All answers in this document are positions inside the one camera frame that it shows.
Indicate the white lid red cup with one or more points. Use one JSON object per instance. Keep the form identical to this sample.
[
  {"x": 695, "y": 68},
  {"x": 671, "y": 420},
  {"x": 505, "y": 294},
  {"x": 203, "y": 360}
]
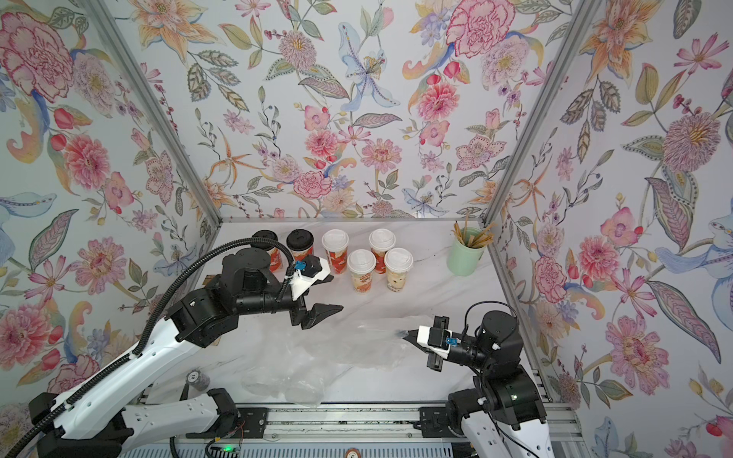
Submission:
[
  {"x": 381, "y": 241},
  {"x": 336, "y": 244}
]

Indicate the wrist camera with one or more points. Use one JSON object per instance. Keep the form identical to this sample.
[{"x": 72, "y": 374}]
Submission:
[
  {"x": 309, "y": 272},
  {"x": 438, "y": 338}
]

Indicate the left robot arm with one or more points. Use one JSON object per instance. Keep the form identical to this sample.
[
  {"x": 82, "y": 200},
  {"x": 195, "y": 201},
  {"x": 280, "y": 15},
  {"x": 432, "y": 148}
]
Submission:
[{"x": 98, "y": 419}]

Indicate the white lid floral cup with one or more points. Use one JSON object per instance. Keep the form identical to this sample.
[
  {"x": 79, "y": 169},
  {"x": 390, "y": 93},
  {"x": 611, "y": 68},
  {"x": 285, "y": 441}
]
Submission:
[{"x": 361, "y": 264}]

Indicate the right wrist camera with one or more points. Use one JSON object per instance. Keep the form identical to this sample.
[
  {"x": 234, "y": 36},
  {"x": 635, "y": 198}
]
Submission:
[{"x": 438, "y": 338}]

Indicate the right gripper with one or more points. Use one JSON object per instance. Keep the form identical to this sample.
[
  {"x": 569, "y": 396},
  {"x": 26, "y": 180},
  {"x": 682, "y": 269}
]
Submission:
[{"x": 435, "y": 356}]

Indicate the black lid red cup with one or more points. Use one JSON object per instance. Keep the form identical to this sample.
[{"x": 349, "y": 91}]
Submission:
[
  {"x": 300, "y": 243},
  {"x": 273, "y": 252}
]

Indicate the clear plastic carrier bag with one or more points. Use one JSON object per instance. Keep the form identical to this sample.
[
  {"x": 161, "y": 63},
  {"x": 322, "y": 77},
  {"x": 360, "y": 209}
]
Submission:
[{"x": 364, "y": 360}]

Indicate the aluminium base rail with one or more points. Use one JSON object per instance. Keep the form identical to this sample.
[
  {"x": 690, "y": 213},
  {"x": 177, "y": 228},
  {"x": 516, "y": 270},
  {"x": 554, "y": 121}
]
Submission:
[{"x": 384, "y": 421}]

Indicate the green cup holder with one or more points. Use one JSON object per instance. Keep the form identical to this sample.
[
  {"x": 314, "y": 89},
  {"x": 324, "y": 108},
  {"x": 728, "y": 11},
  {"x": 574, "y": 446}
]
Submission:
[{"x": 463, "y": 261}]

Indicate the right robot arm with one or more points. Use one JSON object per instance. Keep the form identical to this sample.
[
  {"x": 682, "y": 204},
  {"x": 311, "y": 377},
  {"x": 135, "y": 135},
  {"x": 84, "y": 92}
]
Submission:
[{"x": 502, "y": 414}]

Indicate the white lid red back cup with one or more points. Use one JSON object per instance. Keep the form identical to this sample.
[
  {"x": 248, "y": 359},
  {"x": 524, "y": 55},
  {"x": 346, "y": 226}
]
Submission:
[{"x": 381, "y": 241}]

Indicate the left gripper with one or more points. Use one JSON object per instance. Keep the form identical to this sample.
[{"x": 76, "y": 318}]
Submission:
[{"x": 310, "y": 318}]

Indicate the wooden stir sticks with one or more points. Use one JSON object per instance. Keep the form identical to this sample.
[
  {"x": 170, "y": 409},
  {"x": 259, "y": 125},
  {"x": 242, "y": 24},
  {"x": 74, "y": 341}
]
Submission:
[{"x": 473, "y": 237}]

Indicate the white lid beige cup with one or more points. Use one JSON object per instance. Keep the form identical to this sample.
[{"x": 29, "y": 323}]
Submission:
[{"x": 399, "y": 263}]

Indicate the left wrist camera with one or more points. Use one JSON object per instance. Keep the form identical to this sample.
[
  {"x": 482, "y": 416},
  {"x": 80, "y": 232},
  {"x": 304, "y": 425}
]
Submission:
[{"x": 309, "y": 272}]

